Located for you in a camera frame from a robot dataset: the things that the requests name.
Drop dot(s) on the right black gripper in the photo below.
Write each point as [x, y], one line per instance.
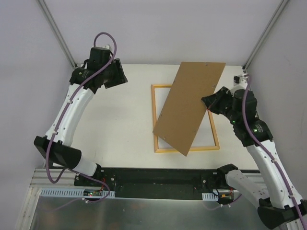
[220, 102]

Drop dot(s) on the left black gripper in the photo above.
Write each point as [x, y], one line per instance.
[115, 73]

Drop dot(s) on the printed street photo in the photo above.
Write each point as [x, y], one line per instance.
[204, 139]

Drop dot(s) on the brown cardboard backing board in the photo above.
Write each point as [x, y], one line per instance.
[183, 110]

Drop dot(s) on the yellow photo frame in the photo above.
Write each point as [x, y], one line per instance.
[214, 136]

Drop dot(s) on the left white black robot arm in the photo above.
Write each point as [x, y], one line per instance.
[55, 146]

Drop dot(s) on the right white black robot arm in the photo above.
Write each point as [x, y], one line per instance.
[279, 203]

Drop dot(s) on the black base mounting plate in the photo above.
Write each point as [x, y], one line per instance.
[177, 184]

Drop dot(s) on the shiny metal sheet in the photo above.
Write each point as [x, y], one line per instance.
[63, 213]

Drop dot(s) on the right white slotted cable duct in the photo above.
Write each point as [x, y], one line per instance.
[209, 197]

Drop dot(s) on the white slotted cable duct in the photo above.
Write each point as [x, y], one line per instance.
[76, 193]
[209, 197]

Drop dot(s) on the left aluminium corner post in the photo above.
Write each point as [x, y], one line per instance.
[56, 32]

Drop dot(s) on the aluminium corner post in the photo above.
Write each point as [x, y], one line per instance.
[56, 32]
[265, 34]

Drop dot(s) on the right aluminium corner post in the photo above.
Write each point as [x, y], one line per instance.
[265, 34]

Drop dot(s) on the aluminium front rail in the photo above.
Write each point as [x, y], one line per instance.
[66, 178]

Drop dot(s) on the left white slotted cable duct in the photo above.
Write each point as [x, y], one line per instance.
[76, 193]

